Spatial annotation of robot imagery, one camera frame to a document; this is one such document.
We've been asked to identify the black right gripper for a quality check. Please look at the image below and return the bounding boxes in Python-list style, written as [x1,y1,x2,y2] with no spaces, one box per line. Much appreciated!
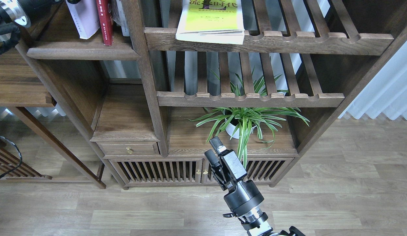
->
[204,136,264,217]

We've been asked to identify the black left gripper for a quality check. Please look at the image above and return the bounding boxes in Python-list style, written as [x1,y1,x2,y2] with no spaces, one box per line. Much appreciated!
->
[18,0,62,13]

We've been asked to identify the white lavender paperback book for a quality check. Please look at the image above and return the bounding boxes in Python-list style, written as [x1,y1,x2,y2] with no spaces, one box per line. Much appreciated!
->
[66,0,100,39]

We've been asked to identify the red paperback book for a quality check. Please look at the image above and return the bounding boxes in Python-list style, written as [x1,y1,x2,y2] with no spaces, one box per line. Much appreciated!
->
[96,0,113,46]

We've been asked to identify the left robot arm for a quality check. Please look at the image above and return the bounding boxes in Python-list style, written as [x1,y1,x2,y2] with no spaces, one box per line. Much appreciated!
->
[0,0,89,181]

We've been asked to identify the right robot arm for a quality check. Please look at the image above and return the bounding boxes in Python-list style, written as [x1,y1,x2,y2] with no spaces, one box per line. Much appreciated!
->
[205,136,304,236]

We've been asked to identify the upright books on shelf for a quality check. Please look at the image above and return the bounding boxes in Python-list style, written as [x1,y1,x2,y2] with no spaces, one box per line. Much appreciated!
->
[111,0,130,36]

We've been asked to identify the spider plant in white pot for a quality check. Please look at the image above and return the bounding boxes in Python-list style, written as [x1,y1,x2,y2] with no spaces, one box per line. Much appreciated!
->
[189,67,310,167]

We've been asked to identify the wooden side table left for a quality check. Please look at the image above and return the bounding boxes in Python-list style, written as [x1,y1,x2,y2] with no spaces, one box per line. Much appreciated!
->
[0,49,106,189]

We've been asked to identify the brass drawer knob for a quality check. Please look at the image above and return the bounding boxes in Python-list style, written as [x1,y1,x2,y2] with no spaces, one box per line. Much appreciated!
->
[126,147,133,154]

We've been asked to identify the large dark wooden bookshelf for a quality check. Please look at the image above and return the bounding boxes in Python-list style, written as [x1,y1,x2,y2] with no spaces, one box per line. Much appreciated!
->
[18,0,407,188]

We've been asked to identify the yellow-green paperback book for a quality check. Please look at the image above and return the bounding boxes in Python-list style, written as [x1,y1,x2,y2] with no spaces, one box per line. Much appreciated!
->
[175,0,244,45]

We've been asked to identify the white curtain right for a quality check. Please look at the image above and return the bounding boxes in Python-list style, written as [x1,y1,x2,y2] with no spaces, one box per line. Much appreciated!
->
[338,41,407,120]

